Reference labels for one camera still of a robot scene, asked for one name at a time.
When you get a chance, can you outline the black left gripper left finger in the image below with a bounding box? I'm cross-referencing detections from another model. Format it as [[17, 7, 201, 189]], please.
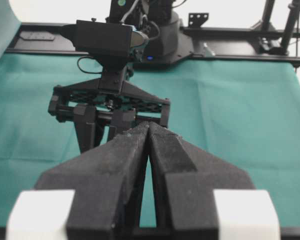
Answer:
[[34, 122, 150, 240]]

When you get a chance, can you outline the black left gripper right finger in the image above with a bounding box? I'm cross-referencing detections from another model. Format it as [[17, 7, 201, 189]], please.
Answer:
[[148, 122, 255, 240]]

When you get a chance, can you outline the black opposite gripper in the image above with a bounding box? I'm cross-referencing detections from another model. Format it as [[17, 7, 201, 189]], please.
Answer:
[[48, 63, 171, 153]]

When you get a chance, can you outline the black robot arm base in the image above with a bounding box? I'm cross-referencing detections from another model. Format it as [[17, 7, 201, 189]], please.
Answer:
[[133, 0, 194, 69]]

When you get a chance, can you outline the green table cloth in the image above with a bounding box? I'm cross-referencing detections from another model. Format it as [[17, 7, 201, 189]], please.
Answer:
[[0, 0, 300, 227]]

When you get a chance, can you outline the black tripod stand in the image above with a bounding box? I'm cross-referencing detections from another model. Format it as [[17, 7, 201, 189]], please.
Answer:
[[249, 0, 300, 56]]

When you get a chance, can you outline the black camera cable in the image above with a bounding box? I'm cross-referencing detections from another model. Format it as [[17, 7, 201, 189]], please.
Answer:
[[77, 56, 103, 75]]

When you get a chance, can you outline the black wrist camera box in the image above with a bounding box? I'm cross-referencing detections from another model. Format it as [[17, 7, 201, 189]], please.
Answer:
[[61, 19, 151, 68]]

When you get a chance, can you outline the black perforated corner bracket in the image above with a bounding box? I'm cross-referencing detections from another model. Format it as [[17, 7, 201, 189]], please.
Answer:
[[188, 12, 209, 28]]

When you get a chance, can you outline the black aluminium frame rail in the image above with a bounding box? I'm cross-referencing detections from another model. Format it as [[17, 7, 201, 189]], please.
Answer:
[[5, 23, 300, 68]]

